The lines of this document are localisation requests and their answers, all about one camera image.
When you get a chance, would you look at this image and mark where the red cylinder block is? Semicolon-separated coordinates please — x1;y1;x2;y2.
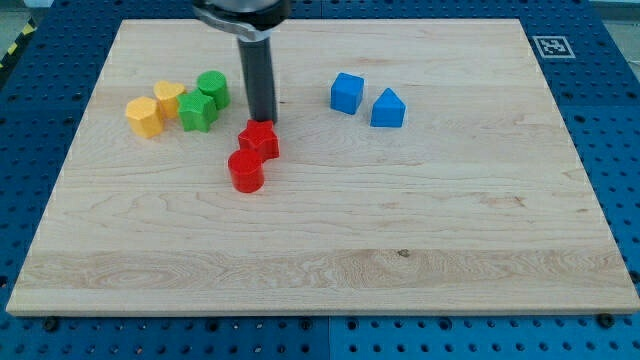
228;149;265;193

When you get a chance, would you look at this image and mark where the yellow hexagon block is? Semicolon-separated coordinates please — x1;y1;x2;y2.
125;96;164;138

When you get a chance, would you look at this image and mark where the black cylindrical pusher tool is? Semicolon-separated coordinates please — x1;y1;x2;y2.
238;38;278;122

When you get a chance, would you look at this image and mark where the green star block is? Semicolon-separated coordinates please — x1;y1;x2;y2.
177;89;218;133

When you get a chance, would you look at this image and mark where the white fiducial marker tag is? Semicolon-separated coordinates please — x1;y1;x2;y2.
533;35;575;59

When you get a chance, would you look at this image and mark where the wooden board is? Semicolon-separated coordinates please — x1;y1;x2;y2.
7;19;639;317

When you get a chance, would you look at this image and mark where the red star block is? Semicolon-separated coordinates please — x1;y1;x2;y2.
238;119;280;162

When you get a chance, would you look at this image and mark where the yellow heart block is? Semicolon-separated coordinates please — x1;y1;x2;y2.
153;80;186;119

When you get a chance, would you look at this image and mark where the blue triangular prism block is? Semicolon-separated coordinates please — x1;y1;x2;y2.
370;88;406;128

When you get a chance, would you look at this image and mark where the green cylinder block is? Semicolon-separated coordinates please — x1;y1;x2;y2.
196;70;231;110

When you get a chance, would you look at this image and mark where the blue cube block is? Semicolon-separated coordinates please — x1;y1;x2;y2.
330;72;365;115

